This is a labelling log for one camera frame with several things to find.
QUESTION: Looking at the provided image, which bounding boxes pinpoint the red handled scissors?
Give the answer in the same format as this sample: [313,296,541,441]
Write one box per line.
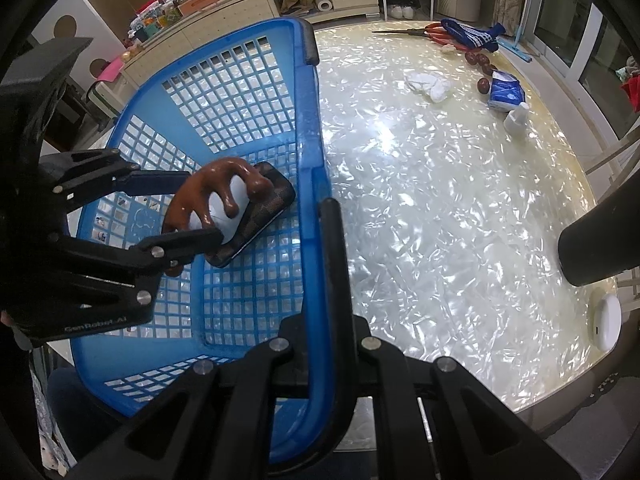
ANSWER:
[374,22,469,52]

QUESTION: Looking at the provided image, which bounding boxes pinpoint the brown wooden massager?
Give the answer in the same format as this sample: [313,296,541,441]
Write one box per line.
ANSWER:
[162,157,273,247]

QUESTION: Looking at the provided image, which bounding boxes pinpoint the paper towel roll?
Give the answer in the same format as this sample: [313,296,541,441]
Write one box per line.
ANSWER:
[314,0,333,12]

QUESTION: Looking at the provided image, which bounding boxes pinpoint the blue striped sock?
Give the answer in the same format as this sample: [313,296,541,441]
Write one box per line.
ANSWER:
[440,18,506,52]

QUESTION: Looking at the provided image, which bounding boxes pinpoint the beige suitcase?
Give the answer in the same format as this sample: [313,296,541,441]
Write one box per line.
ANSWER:
[86,80,126,119]

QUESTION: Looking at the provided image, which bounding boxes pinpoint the cream tv cabinet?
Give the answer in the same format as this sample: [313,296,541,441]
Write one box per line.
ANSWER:
[122,0,381,88]

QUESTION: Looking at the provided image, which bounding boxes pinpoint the black cylinder handle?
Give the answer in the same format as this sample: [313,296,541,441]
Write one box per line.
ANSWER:
[558,188,639,286]

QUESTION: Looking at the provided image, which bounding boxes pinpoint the red date fruit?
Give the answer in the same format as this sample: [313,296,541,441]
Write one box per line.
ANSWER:
[465,52,480,66]
[476,77,491,96]

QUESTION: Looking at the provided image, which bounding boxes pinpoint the person left hand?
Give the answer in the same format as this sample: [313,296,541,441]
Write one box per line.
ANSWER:
[1,311,18,332]

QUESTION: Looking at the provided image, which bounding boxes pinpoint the small white bottle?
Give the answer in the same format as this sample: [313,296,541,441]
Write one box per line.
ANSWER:
[503,102,530,138]

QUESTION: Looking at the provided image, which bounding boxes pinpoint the white round device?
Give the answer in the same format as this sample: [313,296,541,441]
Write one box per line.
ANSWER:
[590,294,622,352]

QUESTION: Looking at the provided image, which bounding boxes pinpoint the brown checkered glasses case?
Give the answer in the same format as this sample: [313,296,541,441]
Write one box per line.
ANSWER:
[205,162,296,268]

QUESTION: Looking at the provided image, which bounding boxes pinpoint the crumpled white tissue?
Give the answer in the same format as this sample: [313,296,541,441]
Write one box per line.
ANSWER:
[405,72,451,103]

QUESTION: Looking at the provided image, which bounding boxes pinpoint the blue plastic basket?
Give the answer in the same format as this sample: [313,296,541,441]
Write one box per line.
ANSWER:
[67,16,336,465]

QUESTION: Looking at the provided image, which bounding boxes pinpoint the blue tissue pack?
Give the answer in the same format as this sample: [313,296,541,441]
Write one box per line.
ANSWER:
[488,70,526,113]

